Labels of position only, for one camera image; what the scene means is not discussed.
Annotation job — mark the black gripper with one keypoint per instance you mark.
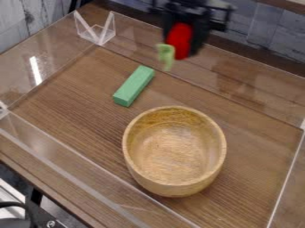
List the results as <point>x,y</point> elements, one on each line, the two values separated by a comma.
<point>206,14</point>

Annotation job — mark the red plush fruit green stem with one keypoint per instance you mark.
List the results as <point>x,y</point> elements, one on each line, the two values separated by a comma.
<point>175,47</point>

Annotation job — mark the green rectangular block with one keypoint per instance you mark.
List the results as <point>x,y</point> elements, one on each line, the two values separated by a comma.
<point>133,86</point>

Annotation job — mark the wooden bowl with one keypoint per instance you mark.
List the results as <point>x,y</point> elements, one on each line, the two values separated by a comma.
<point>174,148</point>

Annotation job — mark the clear acrylic corner bracket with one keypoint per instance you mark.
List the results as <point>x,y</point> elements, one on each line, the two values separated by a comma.
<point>97,34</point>

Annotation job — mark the clear acrylic enclosure wall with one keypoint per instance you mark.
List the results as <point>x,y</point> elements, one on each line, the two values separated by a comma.
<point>62,128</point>

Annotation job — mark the black table leg frame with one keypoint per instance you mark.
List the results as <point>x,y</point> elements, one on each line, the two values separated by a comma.
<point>44,219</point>

